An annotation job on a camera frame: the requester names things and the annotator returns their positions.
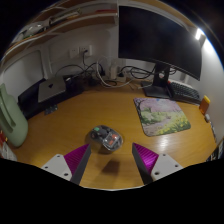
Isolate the orange jar with yellow lid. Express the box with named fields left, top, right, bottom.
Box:
left=199, top=95, right=212, bottom=116

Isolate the green plastic jug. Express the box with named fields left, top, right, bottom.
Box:
left=0, top=83, right=29, bottom=148

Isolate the cherry blossom print mouse pad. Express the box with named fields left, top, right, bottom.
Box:
left=133, top=97, right=192, bottom=138

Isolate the bright light bar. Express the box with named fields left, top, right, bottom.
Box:
left=194, top=27, right=205, bottom=42

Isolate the white wall socket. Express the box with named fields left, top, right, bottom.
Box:
left=69, top=44, right=93, bottom=59

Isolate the black keyboard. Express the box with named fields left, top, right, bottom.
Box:
left=168, top=80, right=202, bottom=105

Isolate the black cable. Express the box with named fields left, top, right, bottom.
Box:
left=54, top=61, right=105, bottom=80

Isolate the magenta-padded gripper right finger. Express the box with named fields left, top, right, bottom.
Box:
left=131, top=142, right=184, bottom=185

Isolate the transparent computer mouse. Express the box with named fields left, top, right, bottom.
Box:
left=89, top=124, right=124, bottom=154

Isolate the wooden wall shelf unit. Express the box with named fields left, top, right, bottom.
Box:
left=3, top=0, right=119, bottom=64

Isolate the white cable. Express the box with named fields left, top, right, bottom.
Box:
left=95, top=61, right=134, bottom=89

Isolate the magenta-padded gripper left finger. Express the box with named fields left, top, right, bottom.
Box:
left=40, top=143, right=92, bottom=186

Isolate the colourful printed box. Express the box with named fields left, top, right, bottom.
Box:
left=0, top=129, right=18, bottom=162

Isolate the black desk riser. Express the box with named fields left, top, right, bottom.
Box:
left=17, top=75, right=85, bottom=120

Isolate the black monitor with stand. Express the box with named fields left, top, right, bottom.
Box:
left=117, top=4, right=203, bottom=100

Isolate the white power strip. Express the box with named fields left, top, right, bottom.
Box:
left=105, top=64, right=128, bottom=84

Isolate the low shelf unit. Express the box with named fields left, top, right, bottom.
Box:
left=205, top=134, right=224, bottom=163

